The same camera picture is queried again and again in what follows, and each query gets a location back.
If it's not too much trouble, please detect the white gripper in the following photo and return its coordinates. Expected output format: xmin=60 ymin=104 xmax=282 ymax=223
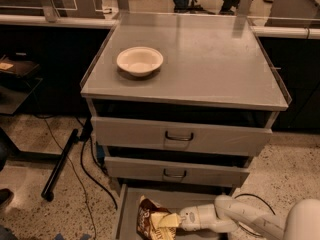
xmin=151 ymin=204 xmax=217 ymax=231

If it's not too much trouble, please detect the brown chip bag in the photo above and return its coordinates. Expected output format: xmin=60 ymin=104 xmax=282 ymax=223
xmin=137 ymin=196 xmax=181 ymax=240

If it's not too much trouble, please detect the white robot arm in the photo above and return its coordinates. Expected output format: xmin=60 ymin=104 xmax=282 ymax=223
xmin=151 ymin=195 xmax=320 ymax=240

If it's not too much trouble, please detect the bottom grey drawer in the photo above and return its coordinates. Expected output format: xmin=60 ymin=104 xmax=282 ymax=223
xmin=111 ymin=184 xmax=229 ymax=240

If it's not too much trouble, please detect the grey drawer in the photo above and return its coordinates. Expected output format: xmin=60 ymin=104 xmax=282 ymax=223
xmin=111 ymin=184 xmax=229 ymax=240
xmin=105 ymin=157 xmax=249 ymax=187
xmin=91 ymin=117 xmax=272 ymax=156

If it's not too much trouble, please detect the middle grey drawer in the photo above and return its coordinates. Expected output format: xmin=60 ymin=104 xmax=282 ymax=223
xmin=105 ymin=157 xmax=249 ymax=187

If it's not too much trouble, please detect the top grey drawer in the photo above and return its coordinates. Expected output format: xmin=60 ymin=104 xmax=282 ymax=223
xmin=91 ymin=117 xmax=272 ymax=156

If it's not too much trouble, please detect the grey drawer cabinet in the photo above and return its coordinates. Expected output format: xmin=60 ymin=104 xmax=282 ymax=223
xmin=80 ymin=11 xmax=293 ymax=240

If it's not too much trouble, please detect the black table leg bar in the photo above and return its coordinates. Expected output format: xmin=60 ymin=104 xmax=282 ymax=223
xmin=41 ymin=129 xmax=78 ymax=202

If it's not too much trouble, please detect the white paper bowl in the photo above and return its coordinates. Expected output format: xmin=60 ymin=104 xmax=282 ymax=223
xmin=117 ymin=47 xmax=163 ymax=77

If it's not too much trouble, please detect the dark shoe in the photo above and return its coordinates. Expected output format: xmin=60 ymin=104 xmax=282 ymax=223
xmin=0 ymin=188 xmax=14 ymax=209

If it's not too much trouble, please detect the dark side table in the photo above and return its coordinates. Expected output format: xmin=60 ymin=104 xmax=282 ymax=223
xmin=0 ymin=52 xmax=44 ymax=158

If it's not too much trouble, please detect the black floor cable loop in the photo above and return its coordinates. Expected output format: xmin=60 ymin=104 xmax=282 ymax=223
xmin=233 ymin=193 xmax=279 ymax=238

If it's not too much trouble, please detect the black cable left floor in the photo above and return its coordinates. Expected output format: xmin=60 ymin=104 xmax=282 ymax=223
xmin=33 ymin=114 xmax=119 ymax=240

